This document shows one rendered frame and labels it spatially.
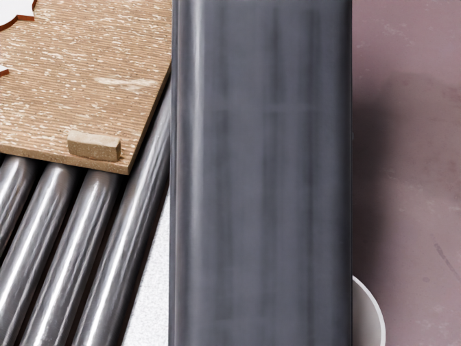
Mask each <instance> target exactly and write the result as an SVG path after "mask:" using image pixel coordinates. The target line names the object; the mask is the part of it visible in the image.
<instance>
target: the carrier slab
mask: <svg viewBox="0 0 461 346"><path fill-rule="evenodd" d="M33 15H34V20H35V21H25V20H17V22H16V23H15V24H14V25H12V26H11V27H9V28H8V29H6V30H3V31H0V65H1V66H4V67H7V68H8V70H9V74H7V75H5V76H2V77H0V153H5V154H12V155H16V156H20V157H28V158H32V159H40V160H43V161H51V162H55V163H62V164H67V165H74V166H78V167H83V168H90V169H94V170H101V171H105V172H113V173H117V174H125V175H129V174H130V171H131V169H132V166H133V164H134V161H135V159H136V157H137V154H138V152H139V149H140V147H141V144H142V142H143V139H144V137H145V134H146V132H147V129H148V127H149V125H150V122H151V120H152V117H153V114H154V111H155V110H156V107H157V104H158V101H159V100H160V97H161V94H162V92H163V89H164V88H165V85H166V82H167V79H168V77H169V75H170V72H171V70H172V0H37V2H36V4H35V6H34V9H33ZM71 130H76V131H79V132H84V133H88V134H93V135H105V136H109V137H116V138H120V140H121V155H120V157H119V160H118V161H107V160H101V159H95V158H92V157H85V156H79V155H74V154H70V153H69V150H68V144H67V137H68V135H69V133H70V131H71Z"/></svg>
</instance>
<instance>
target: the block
mask: <svg viewBox="0 0 461 346"><path fill-rule="evenodd" d="M67 144H68V150H69V153H70V154H74V155H79V156H85V157H92V158H95V159H101V160H107V161H118V160H119V157H120V155H121V140H120V138H116V137H109V136H105V135H93V134H88V133H84V132H79V131H76V130H71V131H70V133H69V135H68V137H67Z"/></svg>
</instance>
